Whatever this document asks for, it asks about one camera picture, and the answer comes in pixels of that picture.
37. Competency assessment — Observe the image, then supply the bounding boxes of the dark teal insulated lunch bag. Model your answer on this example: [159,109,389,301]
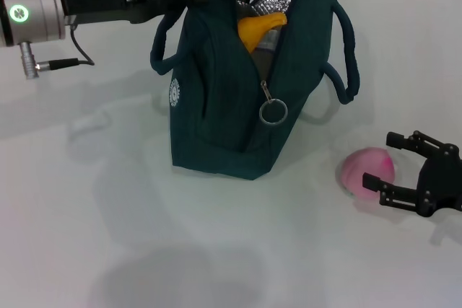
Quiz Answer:
[150,0,361,181]

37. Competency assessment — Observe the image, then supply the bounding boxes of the left arm cable with connector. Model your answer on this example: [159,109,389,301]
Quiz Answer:
[19,22,95,81]

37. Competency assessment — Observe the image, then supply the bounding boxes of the pink peach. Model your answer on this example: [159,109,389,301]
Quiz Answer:
[341,146,396,199]

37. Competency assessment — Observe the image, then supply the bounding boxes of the yellow banana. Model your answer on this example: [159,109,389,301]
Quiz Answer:
[237,12,289,55]

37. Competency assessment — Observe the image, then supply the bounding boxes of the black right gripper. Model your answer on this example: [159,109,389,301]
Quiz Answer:
[362,130,462,219]

